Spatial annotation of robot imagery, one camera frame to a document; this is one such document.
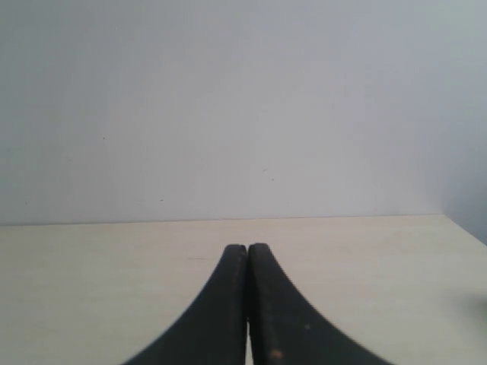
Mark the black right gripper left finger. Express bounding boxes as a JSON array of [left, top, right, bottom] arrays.
[[126, 244, 247, 365]]

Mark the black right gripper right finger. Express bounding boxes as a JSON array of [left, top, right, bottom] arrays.
[[247, 243, 387, 365]]

